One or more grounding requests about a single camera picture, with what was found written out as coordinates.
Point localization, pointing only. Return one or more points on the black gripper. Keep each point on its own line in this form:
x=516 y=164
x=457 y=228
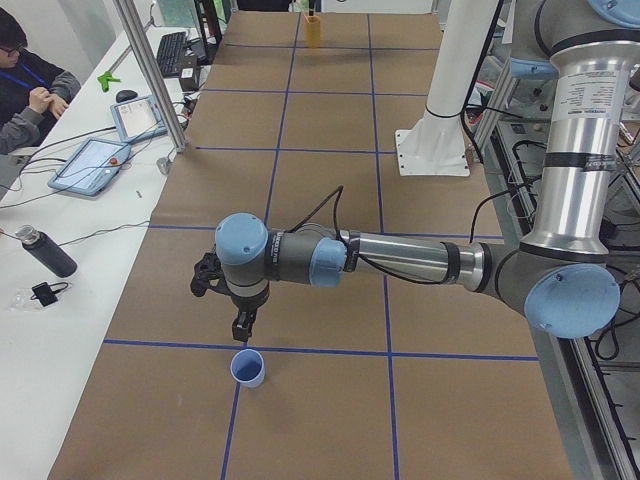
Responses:
x=247 y=303

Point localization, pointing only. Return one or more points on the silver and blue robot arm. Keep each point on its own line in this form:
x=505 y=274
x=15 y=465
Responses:
x=556 y=277

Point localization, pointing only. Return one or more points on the light blue plastic cup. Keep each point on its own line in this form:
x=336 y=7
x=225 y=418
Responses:
x=248 y=368

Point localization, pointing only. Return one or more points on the orange cup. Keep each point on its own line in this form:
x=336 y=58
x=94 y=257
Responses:
x=313 y=31

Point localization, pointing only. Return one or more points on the black water bottle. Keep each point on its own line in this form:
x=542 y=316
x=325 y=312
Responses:
x=46 y=251

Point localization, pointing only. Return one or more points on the blue teach pendant tablet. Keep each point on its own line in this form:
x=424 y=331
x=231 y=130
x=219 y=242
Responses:
x=91 y=168

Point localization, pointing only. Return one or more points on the black computer mouse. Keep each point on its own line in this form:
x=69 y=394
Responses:
x=125 y=95

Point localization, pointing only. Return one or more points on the black keyboard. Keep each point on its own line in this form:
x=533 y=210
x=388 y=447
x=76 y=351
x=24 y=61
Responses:
x=170 y=52

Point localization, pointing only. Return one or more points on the green plastic tool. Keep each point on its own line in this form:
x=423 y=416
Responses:
x=106 y=79

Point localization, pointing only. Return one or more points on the seated person in dark jacket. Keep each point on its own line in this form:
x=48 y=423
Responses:
x=34 y=92

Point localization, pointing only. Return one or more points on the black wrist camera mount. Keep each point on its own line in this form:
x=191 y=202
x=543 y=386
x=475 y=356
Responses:
x=208 y=276

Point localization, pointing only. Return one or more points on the small black device with cable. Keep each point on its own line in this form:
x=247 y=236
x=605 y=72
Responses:
x=47 y=294

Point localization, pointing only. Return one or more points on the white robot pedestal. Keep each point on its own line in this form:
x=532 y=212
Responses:
x=435 y=145

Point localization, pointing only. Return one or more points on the aluminium frame post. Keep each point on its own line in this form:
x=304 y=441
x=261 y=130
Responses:
x=130 y=20

